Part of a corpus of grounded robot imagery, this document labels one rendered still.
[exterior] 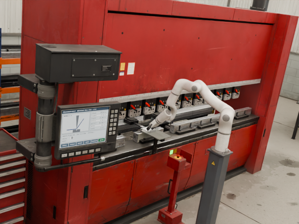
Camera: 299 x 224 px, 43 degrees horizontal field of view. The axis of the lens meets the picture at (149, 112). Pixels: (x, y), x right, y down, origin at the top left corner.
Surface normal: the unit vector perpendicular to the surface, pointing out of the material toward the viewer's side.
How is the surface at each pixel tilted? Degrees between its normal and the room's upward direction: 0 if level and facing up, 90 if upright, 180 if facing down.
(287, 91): 90
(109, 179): 90
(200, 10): 90
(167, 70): 90
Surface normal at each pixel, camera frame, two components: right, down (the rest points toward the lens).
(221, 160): 0.01, 0.31
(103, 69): 0.60, 0.32
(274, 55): -0.70, 0.12
